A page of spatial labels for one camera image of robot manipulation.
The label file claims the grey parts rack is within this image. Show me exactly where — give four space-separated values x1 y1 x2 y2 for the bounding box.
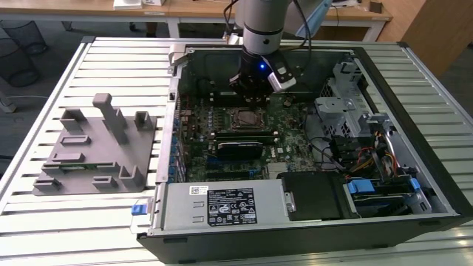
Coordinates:
32 93 158 197

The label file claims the silver chipset heatsink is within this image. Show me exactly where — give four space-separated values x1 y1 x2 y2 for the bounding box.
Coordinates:
266 162 290 178

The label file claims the green motherboard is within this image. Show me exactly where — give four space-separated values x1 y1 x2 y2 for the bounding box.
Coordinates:
173 91 319 184

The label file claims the silver power supply unit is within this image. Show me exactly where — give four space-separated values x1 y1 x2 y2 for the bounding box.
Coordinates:
146 178 293 233

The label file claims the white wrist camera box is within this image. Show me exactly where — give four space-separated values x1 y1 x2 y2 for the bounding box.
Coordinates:
265 58 298 91

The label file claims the black graphics card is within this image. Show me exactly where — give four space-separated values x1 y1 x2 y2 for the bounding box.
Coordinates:
214 140 266 162

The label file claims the black power cable bundle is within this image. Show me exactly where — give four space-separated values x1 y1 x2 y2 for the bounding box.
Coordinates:
306 130 357 174

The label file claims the blue disk carrier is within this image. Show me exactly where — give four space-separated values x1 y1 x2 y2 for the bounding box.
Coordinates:
346 178 421 217

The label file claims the metal socket cover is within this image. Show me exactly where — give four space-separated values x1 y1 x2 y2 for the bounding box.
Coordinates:
230 108 269 131

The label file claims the coloured wire bundle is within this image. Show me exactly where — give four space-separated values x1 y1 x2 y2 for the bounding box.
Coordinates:
346 146 402 178

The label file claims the black camera cable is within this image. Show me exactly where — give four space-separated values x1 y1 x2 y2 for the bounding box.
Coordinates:
279 0 314 84

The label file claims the green RAM stick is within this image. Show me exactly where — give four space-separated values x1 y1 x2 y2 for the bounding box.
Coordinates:
58 163 116 170

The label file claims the silver CPU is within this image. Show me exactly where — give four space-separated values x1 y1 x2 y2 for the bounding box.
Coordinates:
237 110 262 127

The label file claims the silver drive cage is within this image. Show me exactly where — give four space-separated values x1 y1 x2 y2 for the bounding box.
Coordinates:
313 62 374 139

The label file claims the silver disk bay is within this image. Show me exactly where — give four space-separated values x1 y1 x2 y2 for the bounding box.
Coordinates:
341 177 435 221

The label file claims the black wire mesh bin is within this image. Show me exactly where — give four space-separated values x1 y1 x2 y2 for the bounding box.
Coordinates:
0 20 49 55
0 38 41 88

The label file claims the black PC case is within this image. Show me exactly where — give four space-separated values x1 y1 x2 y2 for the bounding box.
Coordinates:
129 41 473 264

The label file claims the white stand foot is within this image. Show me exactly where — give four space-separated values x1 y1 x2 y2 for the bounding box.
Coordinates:
0 89 17 114

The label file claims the black expansion slot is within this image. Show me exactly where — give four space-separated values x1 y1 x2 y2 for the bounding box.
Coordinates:
205 171 258 180

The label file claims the CPU socket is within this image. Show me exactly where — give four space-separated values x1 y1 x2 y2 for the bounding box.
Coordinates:
228 106 270 132

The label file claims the wooden cabinet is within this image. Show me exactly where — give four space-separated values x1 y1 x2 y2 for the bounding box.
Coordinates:
375 0 473 78

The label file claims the black fan shroud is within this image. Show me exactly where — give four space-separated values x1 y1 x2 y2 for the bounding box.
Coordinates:
275 171 362 222

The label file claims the wooden desk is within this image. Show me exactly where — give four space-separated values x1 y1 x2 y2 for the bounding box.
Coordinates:
0 0 393 39

